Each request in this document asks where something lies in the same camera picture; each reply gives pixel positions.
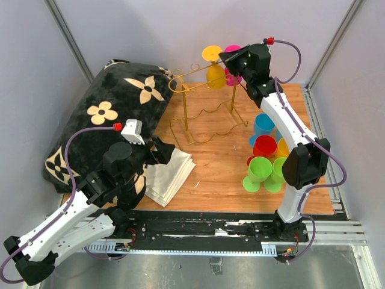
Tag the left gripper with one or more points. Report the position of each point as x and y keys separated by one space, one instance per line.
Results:
x=163 y=153

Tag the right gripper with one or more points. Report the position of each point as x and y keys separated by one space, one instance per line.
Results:
x=230 y=58

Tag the red wine glass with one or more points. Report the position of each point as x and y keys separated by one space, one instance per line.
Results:
x=262 y=146

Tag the green wine glass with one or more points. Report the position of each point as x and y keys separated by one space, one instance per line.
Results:
x=259 y=169
x=274 y=182

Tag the yellow wine glass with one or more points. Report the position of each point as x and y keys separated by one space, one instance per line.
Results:
x=282 y=149

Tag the light blue wine glass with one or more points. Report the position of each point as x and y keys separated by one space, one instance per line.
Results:
x=278 y=135

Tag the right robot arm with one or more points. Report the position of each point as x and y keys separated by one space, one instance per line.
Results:
x=309 y=154

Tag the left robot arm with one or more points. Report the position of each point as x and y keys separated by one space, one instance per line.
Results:
x=96 y=210

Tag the back orange wine glass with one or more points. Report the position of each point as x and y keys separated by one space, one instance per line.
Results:
x=215 y=75

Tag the folded beige cloth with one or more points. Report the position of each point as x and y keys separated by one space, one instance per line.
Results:
x=163 y=181

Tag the black floral pillow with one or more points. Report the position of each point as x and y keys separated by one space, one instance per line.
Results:
x=122 y=90

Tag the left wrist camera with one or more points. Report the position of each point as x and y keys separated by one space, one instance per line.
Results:
x=131 y=132

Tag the gold wire glass rack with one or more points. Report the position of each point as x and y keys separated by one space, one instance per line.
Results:
x=187 y=90

